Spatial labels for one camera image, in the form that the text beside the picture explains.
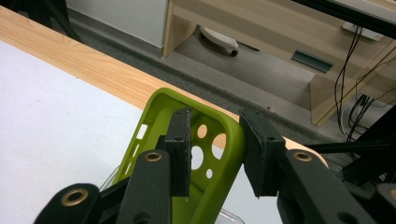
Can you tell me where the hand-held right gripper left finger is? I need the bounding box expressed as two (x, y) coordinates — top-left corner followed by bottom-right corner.
(116, 106), (192, 224)

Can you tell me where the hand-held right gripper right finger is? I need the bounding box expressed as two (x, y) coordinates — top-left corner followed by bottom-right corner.
(238, 108), (378, 224)

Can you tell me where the green phone case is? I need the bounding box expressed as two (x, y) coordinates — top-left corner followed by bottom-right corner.
(113, 87), (248, 224)

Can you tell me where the black metal stand strut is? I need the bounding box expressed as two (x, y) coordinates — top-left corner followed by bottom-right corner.
(305, 105), (396, 189)
(0, 0), (82, 44)

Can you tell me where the white table mat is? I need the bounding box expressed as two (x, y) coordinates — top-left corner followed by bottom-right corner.
(0, 39), (283, 224)

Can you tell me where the teal flat object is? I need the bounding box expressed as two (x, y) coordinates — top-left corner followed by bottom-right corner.
(290, 49), (334, 75)

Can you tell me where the white handheld device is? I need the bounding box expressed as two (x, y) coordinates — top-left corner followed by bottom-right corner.
(198, 25), (240, 58)

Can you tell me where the white cabinet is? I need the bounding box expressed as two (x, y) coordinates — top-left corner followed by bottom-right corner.
(64, 0), (171, 49)

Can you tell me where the white power strip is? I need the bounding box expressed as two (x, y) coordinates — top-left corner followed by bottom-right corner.
(341, 21), (385, 42)

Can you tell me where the light wooden shelf unit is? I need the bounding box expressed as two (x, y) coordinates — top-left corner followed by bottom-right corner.
(161, 0), (396, 128)

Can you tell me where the bundle of black hanging cables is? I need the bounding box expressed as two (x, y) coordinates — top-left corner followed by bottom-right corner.
(333, 25), (396, 144)

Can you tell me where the black metal frame bar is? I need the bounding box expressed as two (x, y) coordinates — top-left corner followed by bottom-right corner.
(291, 0), (396, 40)

